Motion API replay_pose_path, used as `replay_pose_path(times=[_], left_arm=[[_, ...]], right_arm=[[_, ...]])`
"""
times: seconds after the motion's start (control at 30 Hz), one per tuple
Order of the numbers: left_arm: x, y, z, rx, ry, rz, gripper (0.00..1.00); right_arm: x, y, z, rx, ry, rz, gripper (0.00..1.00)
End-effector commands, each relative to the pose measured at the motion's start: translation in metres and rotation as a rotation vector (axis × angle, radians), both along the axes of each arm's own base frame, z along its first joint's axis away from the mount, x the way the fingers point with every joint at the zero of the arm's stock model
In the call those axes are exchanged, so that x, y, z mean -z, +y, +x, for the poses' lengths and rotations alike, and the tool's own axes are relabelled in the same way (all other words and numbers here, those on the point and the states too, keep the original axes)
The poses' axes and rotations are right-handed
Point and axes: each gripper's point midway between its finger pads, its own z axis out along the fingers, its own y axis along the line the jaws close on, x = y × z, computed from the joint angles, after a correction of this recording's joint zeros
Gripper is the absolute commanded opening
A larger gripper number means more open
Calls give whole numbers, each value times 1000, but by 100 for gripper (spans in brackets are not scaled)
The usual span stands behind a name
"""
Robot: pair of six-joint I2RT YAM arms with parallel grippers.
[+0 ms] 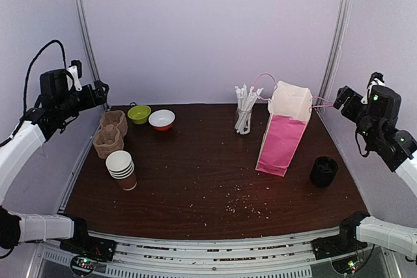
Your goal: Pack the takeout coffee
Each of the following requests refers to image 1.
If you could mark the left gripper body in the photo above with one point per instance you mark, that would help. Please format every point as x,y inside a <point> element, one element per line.
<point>89,100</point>

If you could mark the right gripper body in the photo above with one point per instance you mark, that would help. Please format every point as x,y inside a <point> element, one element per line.
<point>344,101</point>

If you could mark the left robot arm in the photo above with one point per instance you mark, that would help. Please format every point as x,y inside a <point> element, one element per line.
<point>60,102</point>

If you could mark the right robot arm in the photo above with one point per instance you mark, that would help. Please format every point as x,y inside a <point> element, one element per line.
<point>375,121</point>

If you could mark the cardboard cup carrier stack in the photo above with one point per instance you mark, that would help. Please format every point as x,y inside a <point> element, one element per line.
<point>110,136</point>

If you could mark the green bowl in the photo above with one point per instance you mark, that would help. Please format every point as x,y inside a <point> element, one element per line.
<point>139,114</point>

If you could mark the pink paper bag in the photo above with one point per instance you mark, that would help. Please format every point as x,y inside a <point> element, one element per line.
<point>289,109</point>

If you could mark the stack of black lids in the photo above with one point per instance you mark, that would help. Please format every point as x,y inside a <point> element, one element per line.
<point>323,172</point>

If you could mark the stack of paper cups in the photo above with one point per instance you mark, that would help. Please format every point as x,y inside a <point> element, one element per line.
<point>121,167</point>

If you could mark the white and orange bowl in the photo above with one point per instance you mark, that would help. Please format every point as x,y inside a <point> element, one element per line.
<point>162,120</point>

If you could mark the glass with wrapped straws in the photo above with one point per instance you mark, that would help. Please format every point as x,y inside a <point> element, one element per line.
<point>246,99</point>

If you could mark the left aluminium frame post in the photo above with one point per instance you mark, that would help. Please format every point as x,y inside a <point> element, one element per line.
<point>86,39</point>

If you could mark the aluminium frame post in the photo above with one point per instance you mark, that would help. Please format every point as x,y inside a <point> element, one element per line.
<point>335,52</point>
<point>86,39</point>

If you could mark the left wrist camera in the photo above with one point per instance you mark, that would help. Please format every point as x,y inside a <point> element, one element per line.
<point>74,75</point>

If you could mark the right aluminium frame post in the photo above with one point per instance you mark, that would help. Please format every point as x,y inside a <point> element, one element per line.
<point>335,52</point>

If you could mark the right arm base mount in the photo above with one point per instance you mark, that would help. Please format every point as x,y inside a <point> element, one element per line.
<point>333,246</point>

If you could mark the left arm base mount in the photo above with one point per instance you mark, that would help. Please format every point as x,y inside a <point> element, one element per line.
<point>93,247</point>

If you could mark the front aluminium rail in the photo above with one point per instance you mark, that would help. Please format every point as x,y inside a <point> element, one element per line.
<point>272,256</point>

